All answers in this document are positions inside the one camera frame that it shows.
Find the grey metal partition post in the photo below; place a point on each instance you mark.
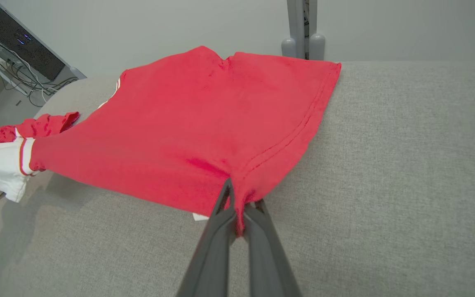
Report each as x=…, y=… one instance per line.
x=297, y=20

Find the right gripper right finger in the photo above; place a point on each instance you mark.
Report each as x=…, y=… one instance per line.
x=266, y=260

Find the red jersey with white sleeves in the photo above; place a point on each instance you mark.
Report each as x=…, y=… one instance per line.
x=188, y=123

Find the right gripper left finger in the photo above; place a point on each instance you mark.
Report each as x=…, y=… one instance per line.
x=212, y=255

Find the black perforated computer panel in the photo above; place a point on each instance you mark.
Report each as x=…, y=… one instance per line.
x=23, y=45

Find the grey rounded post foot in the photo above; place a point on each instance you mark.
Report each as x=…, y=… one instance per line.
x=317, y=47
x=289, y=48

